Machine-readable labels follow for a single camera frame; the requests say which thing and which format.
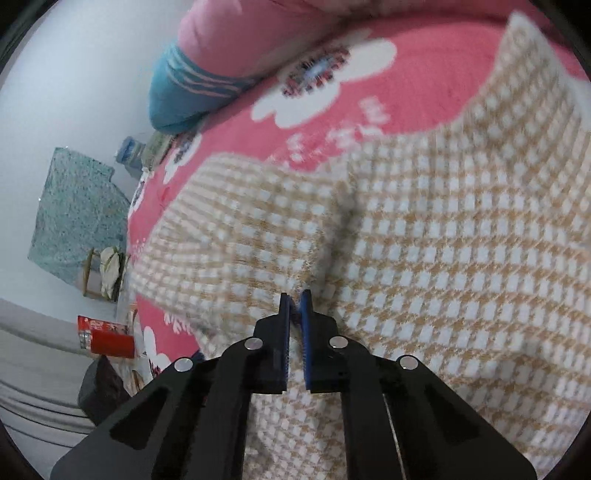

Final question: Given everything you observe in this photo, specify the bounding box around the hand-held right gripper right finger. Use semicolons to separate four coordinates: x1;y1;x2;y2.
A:
298;290;539;480

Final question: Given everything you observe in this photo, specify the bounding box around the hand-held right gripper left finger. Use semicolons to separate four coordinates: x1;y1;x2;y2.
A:
50;292;291;480

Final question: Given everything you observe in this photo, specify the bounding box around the beige white checked sweater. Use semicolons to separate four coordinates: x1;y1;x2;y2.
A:
127;11;591;480

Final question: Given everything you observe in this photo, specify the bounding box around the red box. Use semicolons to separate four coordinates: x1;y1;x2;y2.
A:
78;315;136;358

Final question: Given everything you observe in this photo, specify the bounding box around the dark bag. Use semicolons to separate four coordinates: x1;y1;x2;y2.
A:
78;355;132;425

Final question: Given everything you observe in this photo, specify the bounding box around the white bundle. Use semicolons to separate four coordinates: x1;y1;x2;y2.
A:
99;246;124;298

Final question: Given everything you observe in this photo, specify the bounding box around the wooden stool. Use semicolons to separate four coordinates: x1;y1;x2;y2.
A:
81;247;131;303

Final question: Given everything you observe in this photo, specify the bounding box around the green patterned mat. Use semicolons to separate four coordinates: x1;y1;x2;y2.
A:
142;131;175;167

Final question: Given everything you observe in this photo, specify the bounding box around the blue water bottle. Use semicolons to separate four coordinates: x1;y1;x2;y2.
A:
115;136;148;178

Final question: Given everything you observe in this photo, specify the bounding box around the teal patterned hanging cloth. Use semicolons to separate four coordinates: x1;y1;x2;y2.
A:
28;147;132;284

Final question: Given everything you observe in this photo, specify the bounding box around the pink floral blanket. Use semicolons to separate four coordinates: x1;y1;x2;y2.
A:
124;18;587;384

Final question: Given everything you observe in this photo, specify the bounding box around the pink and blue quilt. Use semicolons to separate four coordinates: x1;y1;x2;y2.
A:
148;0;509;132

